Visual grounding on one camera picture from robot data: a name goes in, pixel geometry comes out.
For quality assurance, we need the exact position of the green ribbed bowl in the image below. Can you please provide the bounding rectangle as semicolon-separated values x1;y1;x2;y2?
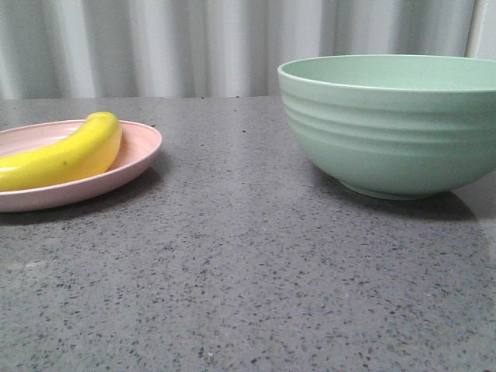
277;54;495;200

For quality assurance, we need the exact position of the pink plate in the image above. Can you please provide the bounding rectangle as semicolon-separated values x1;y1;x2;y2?
1;119;162;212

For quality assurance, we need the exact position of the white pleated curtain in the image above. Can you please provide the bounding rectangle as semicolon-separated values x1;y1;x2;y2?
1;1;495;99

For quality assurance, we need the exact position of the yellow banana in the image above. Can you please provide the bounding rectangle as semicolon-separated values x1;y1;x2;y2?
1;112;122;191

